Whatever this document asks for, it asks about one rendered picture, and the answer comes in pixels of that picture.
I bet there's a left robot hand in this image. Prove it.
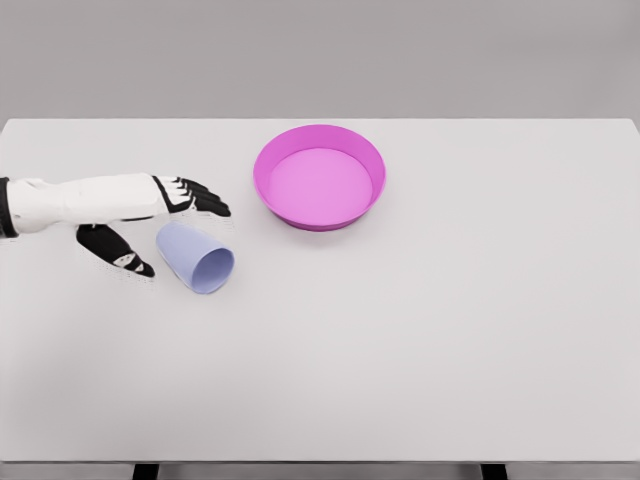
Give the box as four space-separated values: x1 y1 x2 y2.
63 172 233 279

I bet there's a lavender plastic cup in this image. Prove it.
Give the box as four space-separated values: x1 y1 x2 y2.
155 221 235 296

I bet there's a pink round plate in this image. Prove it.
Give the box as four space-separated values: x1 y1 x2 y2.
252 124 388 233

